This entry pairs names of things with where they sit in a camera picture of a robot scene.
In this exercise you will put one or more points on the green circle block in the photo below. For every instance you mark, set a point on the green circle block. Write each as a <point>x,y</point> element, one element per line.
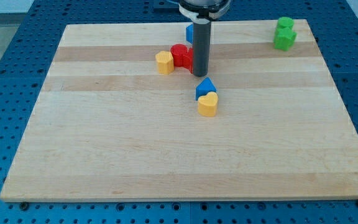
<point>284,23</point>

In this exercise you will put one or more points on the green star block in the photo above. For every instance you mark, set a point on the green star block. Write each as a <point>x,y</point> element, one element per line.
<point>284,38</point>

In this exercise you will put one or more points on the yellow hexagon block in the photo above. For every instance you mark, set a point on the yellow hexagon block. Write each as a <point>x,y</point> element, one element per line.
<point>164,60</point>

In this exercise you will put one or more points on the red circle block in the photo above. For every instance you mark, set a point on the red circle block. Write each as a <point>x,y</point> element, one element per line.
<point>178,51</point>

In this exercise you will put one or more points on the blue cube block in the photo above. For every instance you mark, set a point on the blue cube block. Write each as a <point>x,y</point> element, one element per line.
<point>189,33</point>

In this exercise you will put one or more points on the yellow heart block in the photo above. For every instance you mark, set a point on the yellow heart block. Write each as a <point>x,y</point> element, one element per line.
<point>208,104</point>

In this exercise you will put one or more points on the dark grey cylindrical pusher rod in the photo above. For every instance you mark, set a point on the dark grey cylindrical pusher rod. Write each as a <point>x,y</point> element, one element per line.
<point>201,47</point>

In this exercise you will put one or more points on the blue triangle block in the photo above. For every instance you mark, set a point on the blue triangle block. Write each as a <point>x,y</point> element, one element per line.
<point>204,88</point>

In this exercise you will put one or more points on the wooden board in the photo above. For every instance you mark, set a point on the wooden board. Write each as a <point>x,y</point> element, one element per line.
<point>107,127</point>

